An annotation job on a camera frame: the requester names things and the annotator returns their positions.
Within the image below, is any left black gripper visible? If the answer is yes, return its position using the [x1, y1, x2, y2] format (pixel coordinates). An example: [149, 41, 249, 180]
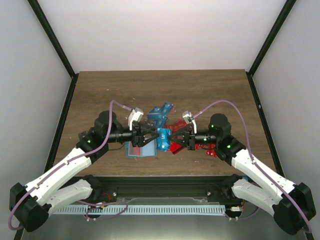
[106, 121, 160, 148]

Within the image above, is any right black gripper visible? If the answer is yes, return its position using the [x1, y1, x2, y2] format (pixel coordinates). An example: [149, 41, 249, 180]
[168, 125, 219, 151]

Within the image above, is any teal leather card holder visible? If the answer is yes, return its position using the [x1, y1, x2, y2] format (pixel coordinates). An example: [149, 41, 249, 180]
[124, 141, 158, 158]

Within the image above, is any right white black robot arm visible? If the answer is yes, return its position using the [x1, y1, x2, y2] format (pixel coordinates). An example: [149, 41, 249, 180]
[168, 111, 316, 235]

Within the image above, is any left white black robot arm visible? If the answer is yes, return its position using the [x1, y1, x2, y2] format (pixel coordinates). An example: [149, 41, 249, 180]
[8, 108, 160, 232]

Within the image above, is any black card beside blue pile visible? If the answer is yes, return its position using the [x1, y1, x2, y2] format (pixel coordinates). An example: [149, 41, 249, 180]
[143, 119, 156, 128]

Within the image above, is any red VIP card centre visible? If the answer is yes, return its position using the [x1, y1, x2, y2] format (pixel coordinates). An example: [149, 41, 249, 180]
[169, 141, 185, 155]

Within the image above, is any blue card centre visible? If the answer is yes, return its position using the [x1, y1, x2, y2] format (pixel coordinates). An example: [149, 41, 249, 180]
[156, 128, 172, 152]

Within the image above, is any blue card lower pile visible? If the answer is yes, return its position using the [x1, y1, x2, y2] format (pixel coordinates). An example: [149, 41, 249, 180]
[154, 115, 168, 128]

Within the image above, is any blue card with stripe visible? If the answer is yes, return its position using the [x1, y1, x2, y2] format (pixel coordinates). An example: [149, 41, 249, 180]
[147, 106, 165, 121]

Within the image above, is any red VIP card far right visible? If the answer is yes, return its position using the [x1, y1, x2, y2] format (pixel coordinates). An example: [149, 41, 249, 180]
[206, 149, 217, 158]

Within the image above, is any grey metal tray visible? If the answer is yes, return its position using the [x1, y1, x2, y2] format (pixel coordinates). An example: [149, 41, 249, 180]
[21, 210, 306, 240]

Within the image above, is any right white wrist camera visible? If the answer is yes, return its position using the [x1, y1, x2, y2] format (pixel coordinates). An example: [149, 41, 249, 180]
[182, 110, 198, 134]

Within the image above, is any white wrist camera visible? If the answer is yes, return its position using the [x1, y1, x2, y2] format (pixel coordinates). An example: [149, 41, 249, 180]
[182, 110, 198, 134]
[127, 107, 144, 131]

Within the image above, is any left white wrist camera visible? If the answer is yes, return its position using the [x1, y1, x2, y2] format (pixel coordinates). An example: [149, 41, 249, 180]
[127, 107, 144, 131]

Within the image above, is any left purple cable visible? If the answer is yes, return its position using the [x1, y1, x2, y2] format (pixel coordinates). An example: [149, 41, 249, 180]
[8, 100, 132, 230]

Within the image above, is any purple cable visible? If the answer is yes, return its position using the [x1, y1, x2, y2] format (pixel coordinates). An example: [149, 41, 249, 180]
[192, 99, 314, 234]
[8, 100, 132, 230]

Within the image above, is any black aluminium front rail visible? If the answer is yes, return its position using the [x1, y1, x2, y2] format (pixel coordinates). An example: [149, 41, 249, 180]
[60, 174, 241, 203]

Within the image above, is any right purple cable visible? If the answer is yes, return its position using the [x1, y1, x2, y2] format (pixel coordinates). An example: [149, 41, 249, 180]
[192, 99, 314, 234]

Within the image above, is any light blue slotted cable duct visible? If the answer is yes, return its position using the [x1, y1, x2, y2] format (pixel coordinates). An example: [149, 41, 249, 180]
[54, 204, 226, 216]

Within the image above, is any right black frame post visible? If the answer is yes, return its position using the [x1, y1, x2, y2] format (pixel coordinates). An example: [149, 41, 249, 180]
[248, 0, 298, 76]

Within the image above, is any black frame post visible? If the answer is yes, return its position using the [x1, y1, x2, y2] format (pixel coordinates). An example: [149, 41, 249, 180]
[26, 0, 77, 79]
[248, 0, 298, 76]

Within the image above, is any left black frame post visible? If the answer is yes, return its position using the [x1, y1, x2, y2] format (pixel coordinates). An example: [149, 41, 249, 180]
[26, 0, 77, 79]

